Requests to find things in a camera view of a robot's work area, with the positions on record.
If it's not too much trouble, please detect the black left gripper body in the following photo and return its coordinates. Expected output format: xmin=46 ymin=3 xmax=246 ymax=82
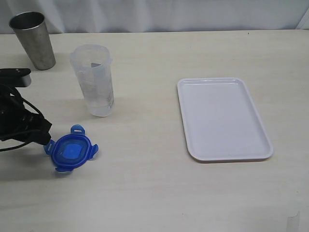
xmin=0 ymin=85 xmax=34 ymax=141

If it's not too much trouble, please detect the blue snap-lock container lid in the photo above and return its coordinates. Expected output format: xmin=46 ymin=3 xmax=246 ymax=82
xmin=44 ymin=124 xmax=98 ymax=173

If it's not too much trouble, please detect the stainless steel cup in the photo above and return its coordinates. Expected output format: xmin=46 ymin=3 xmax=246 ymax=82
xmin=9 ymin=12 xmax=56 ymax=70

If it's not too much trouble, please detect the clear plastic tall container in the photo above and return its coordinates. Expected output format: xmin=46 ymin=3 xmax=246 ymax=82
xmin=70 ymin=44 xmax=114 ymax=117

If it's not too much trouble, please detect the white backdrop curtain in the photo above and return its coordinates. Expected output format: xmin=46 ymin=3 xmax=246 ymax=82
xmin=0 ymin=0 xmax=309 ymax=34

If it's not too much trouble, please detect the white rectangular plastic tray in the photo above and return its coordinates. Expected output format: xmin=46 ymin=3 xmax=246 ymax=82
xmin=177 ymin=77 xmax=274 ymax=162

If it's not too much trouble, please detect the black cable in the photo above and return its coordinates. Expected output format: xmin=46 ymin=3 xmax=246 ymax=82
xmin=0 ymin=84 xmax=46 ymax=152

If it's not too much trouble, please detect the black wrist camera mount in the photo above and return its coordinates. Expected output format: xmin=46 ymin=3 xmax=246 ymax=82
xmin=0 ymin=68 xmax=31 ymax=87

